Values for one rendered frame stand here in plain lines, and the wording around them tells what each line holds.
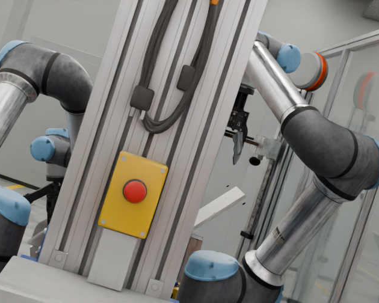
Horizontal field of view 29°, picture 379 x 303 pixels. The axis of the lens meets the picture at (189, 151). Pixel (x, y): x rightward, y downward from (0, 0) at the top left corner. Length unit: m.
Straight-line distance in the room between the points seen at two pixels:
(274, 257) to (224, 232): 6.20
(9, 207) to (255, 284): 0.60
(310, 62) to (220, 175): 5.03
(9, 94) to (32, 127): 8.07
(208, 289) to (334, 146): 0.43
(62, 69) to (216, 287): 0.66
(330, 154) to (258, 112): 6.33
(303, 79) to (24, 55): 1.36
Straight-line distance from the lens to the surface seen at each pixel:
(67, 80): 1.87
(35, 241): 2.44
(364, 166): 1.61
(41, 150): 2.21
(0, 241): 1.67
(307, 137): 1.55
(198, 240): 2.64
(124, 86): 1.30
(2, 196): 1.66
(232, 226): 7.91
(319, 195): 1.67
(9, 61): 1.91
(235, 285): 1.72
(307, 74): 2.93
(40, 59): 1.89
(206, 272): 1.68
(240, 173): 7.87
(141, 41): 1.30
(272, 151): 2.87
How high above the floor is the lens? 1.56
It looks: 3 degrees down
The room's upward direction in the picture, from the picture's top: 18 degrees clockwise
